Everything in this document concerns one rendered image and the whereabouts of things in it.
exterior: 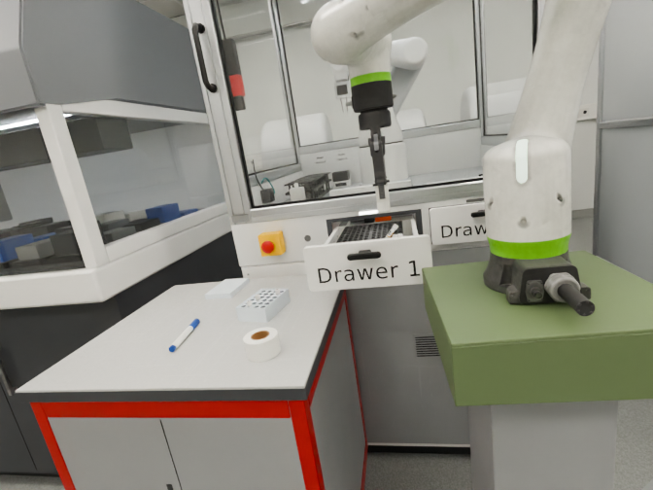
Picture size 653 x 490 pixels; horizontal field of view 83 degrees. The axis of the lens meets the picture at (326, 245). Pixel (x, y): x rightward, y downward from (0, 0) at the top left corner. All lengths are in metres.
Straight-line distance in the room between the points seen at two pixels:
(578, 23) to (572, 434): 0.69
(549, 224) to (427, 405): 0.92
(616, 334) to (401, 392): 0.91
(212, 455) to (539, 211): 0.74
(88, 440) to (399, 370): 0.90
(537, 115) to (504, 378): 0.48
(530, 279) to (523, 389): 0.16
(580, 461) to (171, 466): 0.77
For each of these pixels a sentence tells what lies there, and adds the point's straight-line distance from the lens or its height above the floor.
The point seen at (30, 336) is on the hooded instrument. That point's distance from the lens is 1.67.
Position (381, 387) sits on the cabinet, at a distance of 1.40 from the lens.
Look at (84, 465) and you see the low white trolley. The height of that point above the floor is 0.56.
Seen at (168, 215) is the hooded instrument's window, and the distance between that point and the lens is 1.61.
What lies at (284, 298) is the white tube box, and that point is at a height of 0.78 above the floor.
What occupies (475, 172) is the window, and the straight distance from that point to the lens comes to 1.17.
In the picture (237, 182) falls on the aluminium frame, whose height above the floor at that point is 1.08.
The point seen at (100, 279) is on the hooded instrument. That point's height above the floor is 0.87.
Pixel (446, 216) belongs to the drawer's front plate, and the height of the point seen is 0.90.
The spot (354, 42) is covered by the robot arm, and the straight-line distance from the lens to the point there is 0.77.
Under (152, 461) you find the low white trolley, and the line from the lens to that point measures 0.95.
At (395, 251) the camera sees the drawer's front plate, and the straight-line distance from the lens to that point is 0.84.
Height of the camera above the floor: 1.14
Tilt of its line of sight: 14 degrees down
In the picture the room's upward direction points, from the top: 9 degrees counter-clockwise
